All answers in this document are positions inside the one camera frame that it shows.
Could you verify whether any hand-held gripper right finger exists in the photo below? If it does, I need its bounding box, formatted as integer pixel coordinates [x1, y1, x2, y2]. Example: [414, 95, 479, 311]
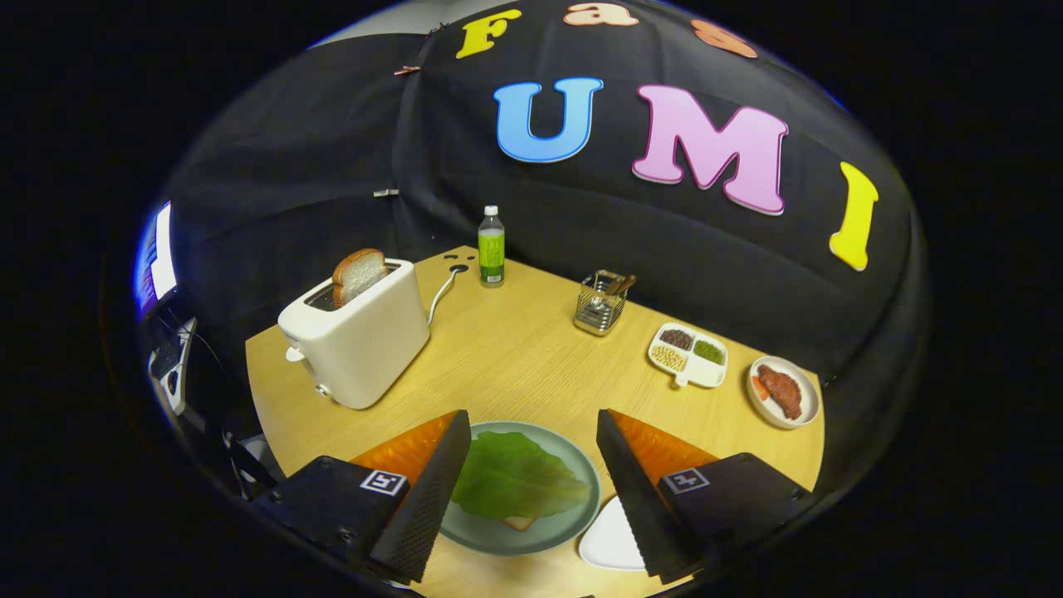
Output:
[596, 409, 819, 582]

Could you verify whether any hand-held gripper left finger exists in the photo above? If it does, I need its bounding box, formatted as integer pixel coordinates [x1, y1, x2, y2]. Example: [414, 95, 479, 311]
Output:
[249, 409, 473, 584]

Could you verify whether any green lettuce leaf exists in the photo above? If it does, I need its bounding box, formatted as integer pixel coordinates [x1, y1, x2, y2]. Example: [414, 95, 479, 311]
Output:
[451, 431, 592, 522]

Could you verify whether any toasted bread slice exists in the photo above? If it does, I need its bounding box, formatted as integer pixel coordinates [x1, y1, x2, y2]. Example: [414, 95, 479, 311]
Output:
[332, 248, 389, 308]

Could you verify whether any white rounded flat plate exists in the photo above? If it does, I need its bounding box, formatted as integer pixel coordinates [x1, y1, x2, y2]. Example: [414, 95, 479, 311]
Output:
[578, 496, 647, 571]

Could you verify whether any grey-green round plate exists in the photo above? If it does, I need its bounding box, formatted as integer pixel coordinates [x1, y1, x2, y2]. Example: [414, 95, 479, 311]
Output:
[440, 421, 602, 556]

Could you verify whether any white divided dish with beans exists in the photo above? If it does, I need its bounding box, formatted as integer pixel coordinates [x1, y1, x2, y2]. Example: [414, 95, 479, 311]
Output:
[647, 322, 729, 389]

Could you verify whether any white toaster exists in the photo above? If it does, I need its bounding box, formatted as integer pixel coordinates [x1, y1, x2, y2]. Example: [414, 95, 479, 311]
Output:
[277, 258, 431, 410]

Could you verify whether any red meat piece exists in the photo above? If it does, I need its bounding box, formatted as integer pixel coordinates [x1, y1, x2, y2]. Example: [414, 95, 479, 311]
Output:
[756, 364, 803, 420]

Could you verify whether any white round plate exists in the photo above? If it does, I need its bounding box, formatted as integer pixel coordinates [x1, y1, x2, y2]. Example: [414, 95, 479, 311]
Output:
[746, 355, 821, 429]

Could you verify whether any green label drink bottle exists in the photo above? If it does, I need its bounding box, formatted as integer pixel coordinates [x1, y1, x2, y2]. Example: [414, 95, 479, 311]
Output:
[478, 205, 507, 289]

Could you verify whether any black backdrop cloth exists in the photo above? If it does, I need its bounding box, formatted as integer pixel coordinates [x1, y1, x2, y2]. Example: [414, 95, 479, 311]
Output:
[141, 0, 929, 416]

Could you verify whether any computer monitor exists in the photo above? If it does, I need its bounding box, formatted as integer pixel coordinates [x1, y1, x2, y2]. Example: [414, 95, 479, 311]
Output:
[135, 202, 178, 316]

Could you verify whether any metal wire utensil holder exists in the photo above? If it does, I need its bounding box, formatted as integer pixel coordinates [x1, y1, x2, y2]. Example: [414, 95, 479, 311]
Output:
[574, 269, 637, 336]

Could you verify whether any white toaster cable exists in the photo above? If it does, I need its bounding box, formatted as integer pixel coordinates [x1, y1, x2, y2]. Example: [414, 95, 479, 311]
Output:
[427, 266, 468, 326]

